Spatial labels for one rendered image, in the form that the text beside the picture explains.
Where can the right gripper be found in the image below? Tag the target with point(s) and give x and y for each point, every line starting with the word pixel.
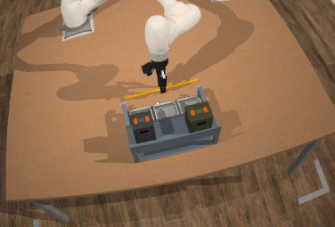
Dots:
pixel 160 71

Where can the dark green case with orange latches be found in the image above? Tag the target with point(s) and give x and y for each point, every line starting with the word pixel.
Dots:
pixel 198 116

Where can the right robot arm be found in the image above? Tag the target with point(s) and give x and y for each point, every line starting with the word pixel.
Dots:
pixel 159 32

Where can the grey rectangular rack frame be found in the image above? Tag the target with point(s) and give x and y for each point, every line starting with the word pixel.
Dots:
pixel 164 145

